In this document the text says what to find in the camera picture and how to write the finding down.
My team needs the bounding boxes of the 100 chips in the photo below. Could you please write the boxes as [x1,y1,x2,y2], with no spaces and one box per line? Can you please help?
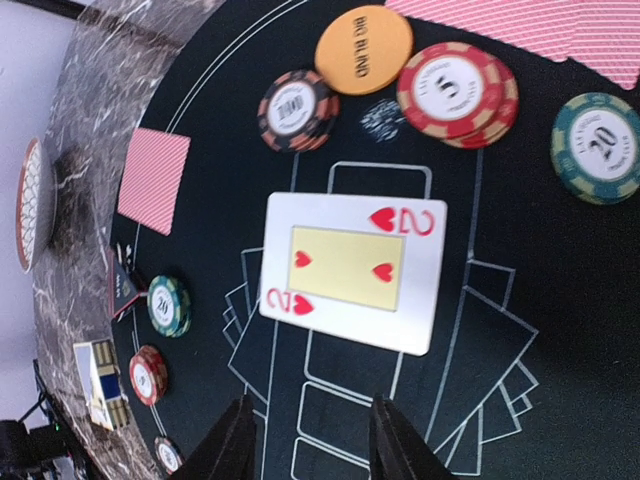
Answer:
[257,69,340,153]

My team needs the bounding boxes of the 100 chips mat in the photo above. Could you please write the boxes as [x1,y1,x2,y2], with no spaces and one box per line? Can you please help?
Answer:
[154,436,184,475]

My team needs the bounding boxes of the floral ceramic plate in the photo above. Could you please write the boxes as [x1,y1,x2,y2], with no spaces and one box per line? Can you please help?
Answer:
[15,138,58,273]

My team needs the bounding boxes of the two of hearts card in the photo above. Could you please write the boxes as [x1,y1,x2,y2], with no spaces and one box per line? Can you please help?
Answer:
[259,192,448,356]

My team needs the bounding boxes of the dealt card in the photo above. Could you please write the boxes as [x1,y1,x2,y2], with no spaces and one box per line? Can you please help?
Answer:
[385,0,578,62]
[117,128,191,236]

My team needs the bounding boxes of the red 5 chips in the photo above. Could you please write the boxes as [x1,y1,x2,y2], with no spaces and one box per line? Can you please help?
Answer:
[129,345,169,406]
[396,42,519,149]

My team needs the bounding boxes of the round black poker mat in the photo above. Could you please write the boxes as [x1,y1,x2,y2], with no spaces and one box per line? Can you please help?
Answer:
[112,1,639,479]

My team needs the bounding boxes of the triangular all in marker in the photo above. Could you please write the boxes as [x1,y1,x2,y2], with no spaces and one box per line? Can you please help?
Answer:
[108,250,139,318]

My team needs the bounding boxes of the yellow card box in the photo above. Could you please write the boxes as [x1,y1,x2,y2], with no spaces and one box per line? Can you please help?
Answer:
[73,339,129,431]

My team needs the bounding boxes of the green chips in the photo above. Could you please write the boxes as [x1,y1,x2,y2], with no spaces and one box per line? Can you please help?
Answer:
[146,275,191,338]
[551,92,639,205]

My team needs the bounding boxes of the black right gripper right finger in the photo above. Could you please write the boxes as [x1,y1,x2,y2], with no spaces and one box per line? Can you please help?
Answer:
[369,394,455,480]

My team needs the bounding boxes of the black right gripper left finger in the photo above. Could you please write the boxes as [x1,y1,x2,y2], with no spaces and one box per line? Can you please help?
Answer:
[172,394,256,480]

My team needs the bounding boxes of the orange big blind button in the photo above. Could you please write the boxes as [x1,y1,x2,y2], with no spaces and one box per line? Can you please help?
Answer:
[315,5,414,96]

